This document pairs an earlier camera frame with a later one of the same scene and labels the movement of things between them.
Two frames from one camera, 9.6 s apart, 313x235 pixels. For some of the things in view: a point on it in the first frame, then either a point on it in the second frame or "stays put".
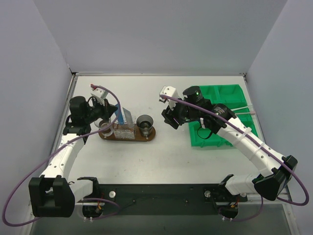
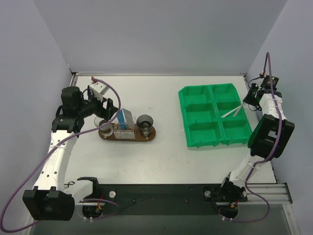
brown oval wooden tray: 137,137 stays put
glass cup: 145,122 stays put
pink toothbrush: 252,112 -> 236,112
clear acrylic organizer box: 124,131 stays put
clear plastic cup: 102,123 stays put
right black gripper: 172,117 -> 250,95
